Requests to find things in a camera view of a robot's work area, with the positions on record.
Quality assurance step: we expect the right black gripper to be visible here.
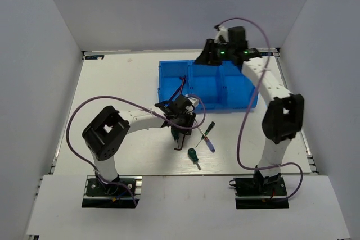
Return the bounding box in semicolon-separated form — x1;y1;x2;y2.
194;39;235;67

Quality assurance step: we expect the stubby green screwdriver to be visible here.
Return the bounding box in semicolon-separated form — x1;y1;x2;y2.
171;127;179;147
187;148;201;170

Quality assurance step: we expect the large hex key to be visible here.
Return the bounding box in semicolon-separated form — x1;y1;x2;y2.
169;75;186;101
175;75;186;94

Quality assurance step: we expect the thin hex key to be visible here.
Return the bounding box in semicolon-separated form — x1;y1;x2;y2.
174;134;186;151

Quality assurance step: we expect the blue handled screwdriver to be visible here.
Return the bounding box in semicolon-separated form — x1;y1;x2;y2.
195;120;216;153

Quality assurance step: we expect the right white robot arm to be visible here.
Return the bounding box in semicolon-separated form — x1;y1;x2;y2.
195;25;304;194

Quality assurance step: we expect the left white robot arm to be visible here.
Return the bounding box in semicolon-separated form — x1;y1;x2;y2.
82;94;199;194

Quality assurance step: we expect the blue three-compartment bin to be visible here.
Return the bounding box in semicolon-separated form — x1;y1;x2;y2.
157;60;255;111

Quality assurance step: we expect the right corner label sticker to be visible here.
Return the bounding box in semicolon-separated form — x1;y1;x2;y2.
260;52;274;57

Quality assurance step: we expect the corner label sticker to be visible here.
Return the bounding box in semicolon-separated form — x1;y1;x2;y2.
85;55;105;60
260;52;274;57

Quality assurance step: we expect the left corner label sticker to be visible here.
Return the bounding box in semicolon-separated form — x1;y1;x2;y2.
85;55;105;60

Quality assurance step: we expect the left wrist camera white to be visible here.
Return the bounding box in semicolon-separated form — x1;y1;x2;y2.
185;94;200;114

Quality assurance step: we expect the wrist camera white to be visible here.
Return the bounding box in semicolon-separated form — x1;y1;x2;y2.
185;94;200;114
214;25;229;44

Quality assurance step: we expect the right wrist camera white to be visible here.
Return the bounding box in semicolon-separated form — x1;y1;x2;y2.
214;25;229;44

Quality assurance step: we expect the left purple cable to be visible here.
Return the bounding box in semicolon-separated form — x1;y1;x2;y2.
65;93;206;207

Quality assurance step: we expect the purple cable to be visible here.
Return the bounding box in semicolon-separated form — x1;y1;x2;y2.
65;93;206;207
214;17;304;202

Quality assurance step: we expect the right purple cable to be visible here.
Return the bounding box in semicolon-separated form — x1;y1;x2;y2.
214;17;304;202

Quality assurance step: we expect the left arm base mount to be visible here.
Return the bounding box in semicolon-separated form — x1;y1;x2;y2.
82;176;142;209

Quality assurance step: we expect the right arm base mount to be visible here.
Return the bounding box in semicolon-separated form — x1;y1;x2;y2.
229;171;289;210

